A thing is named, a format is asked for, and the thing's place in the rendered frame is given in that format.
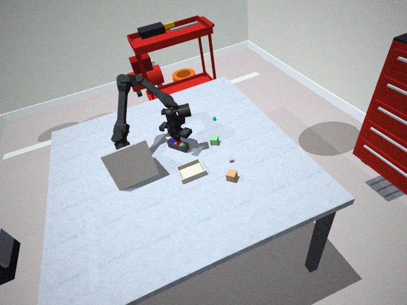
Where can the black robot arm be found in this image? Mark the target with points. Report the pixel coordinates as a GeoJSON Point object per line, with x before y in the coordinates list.
{"type": "Point", "coordinates": [124, 83]}

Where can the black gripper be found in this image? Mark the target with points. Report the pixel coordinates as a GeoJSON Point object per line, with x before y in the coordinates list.
{"type": "Point", "coordinates": [175, 130]}

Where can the green cube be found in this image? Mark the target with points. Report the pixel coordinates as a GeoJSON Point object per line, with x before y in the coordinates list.
{"type": "Point", "coordinates": [214, 140]}

